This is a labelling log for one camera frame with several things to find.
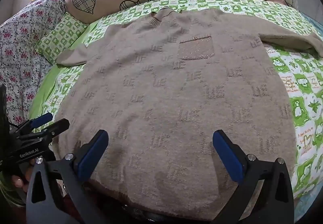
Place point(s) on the green checkered bed sheet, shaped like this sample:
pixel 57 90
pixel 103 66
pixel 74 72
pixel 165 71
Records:
pixel 302 93

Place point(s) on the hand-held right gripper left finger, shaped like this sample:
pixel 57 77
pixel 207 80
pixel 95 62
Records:
pixel 92 156

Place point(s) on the person's left hand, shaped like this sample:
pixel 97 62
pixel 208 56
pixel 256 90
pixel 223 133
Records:
pixel 19 181

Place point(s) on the floral quilt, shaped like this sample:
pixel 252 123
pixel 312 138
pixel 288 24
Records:
pixel 20 62

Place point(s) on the beige knitted sweater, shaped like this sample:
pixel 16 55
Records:
pixel 164 88

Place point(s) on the green checkered pillow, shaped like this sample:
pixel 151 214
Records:
pixel 59 37

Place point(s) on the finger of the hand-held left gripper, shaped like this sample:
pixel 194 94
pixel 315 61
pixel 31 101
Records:
pixel 41 119
pixel 56 127

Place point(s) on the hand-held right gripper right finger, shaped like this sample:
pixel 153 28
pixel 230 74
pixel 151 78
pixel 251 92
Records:
pixel 228 156

